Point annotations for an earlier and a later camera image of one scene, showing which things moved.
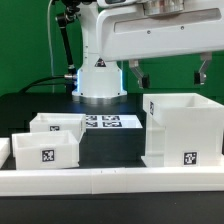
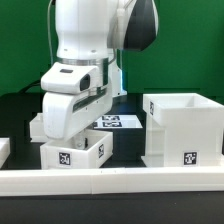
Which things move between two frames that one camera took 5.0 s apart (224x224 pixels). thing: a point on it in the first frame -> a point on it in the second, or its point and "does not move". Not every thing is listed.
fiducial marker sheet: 114,121 does not move
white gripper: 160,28 -> 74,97
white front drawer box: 45,149 -> 89,150
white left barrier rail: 5,149 does not move
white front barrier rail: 18,183 does not move
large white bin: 183,130 does not move
